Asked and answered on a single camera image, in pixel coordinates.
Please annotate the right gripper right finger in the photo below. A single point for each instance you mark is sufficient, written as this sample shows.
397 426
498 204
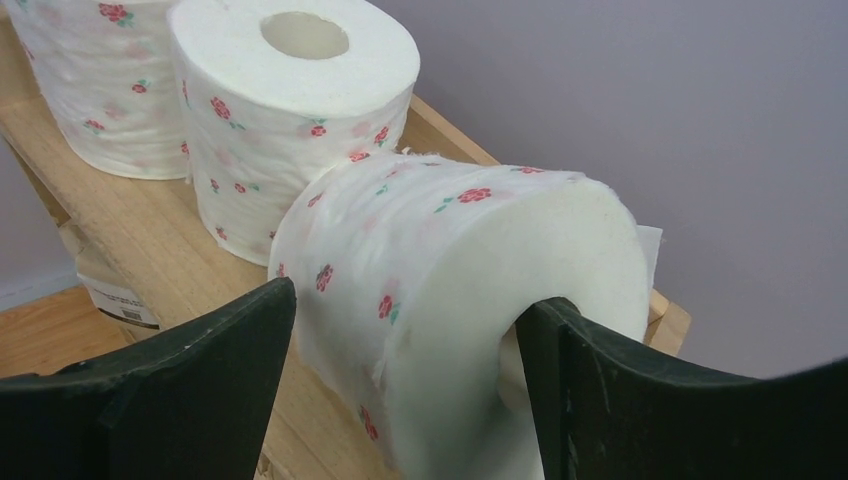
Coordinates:
607 407

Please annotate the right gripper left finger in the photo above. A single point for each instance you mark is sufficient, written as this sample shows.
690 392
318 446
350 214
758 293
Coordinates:
192 402

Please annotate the white toilet paper roll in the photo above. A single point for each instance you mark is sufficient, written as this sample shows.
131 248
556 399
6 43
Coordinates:
411 270

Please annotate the patterned paper roll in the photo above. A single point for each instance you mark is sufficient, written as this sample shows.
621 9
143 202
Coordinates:
276 93
105 71

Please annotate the brown roll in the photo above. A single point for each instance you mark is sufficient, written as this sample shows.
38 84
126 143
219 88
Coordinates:
110 293

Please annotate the wooden shelf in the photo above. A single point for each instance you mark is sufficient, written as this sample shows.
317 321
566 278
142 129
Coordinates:
151 234

